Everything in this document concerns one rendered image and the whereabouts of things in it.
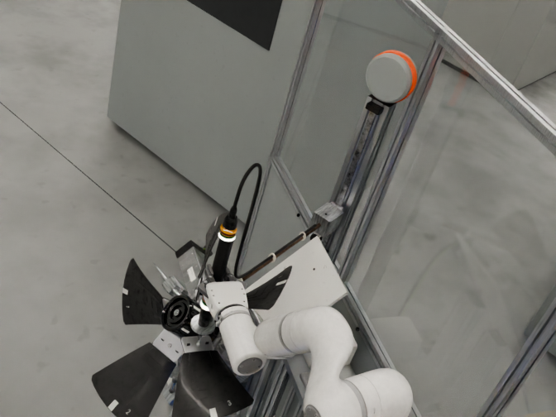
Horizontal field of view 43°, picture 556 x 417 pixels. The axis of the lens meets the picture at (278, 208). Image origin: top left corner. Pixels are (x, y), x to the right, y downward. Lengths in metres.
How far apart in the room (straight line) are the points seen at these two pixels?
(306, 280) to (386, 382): 0.92
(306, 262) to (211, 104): 2.21
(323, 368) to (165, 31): 3.41
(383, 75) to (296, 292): 0.73
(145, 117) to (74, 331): 1.74
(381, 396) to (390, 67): 1.14
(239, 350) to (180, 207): 2.90
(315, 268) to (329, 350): 0.91
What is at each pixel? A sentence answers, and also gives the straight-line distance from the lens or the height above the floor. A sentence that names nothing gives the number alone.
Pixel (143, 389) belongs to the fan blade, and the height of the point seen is 1.00.
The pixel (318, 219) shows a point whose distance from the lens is 2.38.
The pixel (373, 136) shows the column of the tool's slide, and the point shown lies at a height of 1.69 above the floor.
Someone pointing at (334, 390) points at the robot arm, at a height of 1.77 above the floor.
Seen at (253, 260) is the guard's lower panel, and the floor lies 0.43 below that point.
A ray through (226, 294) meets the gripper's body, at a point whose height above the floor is 1.49.
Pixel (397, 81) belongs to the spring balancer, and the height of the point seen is 1.89.
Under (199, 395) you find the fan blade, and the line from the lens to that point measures 1.99.
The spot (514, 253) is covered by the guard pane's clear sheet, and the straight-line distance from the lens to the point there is 1.97.
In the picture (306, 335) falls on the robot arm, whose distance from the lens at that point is 1.41.
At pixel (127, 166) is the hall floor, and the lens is 4.80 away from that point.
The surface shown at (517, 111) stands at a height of 2.03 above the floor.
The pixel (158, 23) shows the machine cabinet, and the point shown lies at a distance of 4.56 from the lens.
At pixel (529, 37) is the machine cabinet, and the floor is 0.66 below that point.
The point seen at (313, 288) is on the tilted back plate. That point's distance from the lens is 2.22.
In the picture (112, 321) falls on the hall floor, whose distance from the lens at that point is 3.74.
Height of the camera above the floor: 2.73
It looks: 35 degrees down
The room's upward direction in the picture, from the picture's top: 17 degrees clockwise
